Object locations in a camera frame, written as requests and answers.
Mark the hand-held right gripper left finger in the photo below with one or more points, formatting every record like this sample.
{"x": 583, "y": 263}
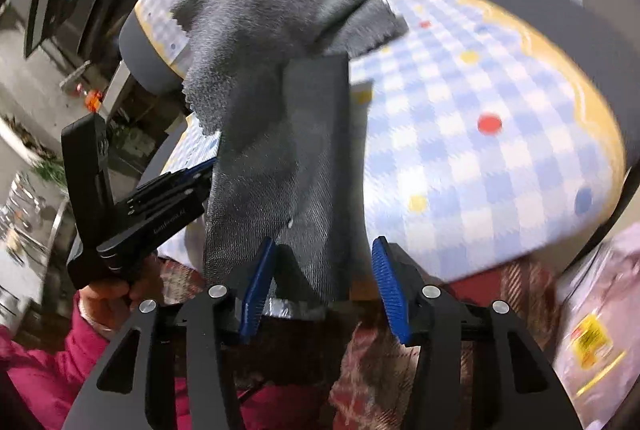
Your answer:
{"x": 256, "y": 295}

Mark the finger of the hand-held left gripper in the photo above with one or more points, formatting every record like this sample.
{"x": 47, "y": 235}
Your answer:
{"x": 170, "y": 180}
{"x": 150, "y": 230}

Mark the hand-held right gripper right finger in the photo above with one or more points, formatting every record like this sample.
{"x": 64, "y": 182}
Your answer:
{"x": 392, "y": 292}

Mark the grey cloth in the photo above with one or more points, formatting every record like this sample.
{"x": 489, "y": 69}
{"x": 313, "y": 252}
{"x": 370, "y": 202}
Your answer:
{"x": 260, "y": 119}

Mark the clear pinkish plastic bag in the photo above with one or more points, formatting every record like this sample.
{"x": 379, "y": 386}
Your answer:
{"x": 595, "y": 320}

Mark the person's left forearm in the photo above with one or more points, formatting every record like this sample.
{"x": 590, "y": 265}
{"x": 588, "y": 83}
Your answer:
{"x": 45, "y": 370}

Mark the person's left hand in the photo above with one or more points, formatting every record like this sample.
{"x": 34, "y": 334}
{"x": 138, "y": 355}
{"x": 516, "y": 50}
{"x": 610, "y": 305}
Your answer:
{"x": 105, "y": 305}

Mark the green leafy vegetable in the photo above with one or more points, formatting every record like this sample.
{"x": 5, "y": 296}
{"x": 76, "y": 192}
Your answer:
{"x": 50, "y": 170}

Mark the silver foil wrapper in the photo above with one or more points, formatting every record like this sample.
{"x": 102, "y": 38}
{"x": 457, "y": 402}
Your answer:
{"x": 295, "y": 309}

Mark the small orange object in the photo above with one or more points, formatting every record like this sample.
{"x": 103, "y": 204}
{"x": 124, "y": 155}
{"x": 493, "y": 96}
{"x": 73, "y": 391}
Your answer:
{"x": 93, "y": 99}

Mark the metal rack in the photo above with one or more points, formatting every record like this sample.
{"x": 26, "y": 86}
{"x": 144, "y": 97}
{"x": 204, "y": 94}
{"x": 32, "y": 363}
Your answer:
{"x": 25, "y": 230}

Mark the blue checkered sofa cover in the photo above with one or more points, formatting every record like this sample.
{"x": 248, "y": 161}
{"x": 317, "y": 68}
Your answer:
{"x": 475, "y": 159}

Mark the grey sofa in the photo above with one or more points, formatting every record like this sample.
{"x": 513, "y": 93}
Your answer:
{"x": 575, "y": 39}

